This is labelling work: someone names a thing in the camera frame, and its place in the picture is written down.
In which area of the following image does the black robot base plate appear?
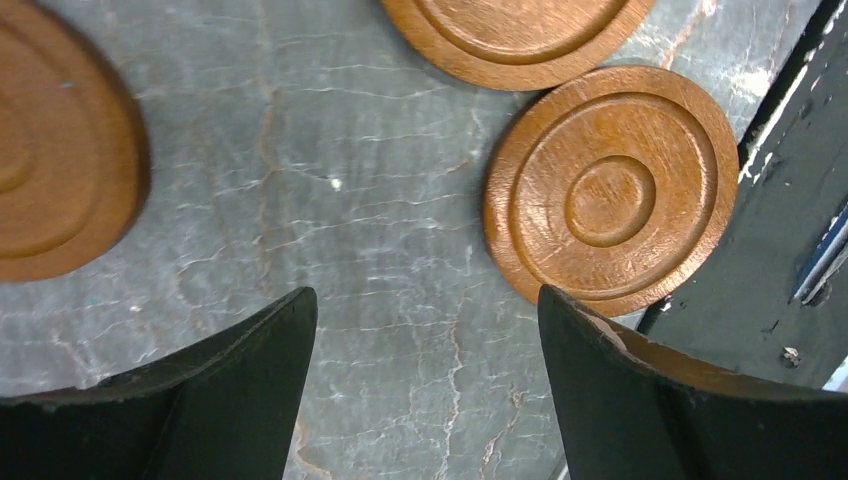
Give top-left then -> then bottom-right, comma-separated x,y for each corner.
638,1 -> 847,392

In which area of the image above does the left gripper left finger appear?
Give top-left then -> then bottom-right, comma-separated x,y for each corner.
1,287 -> 318,479

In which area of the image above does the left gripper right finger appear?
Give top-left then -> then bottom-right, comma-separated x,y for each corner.
537,285 -> 847,479

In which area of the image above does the brown wooden coaster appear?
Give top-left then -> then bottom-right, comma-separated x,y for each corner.
482,65 -> 739,316
382,0 -> 654,91
1,1 -> 150,283

